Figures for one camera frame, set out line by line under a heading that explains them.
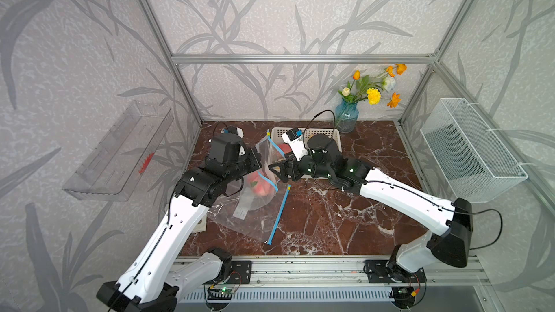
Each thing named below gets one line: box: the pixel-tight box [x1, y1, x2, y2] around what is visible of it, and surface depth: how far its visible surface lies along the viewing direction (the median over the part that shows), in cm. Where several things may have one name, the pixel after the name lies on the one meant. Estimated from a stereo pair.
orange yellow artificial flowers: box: [338, 62, 408, 109], surface depth 102 cm
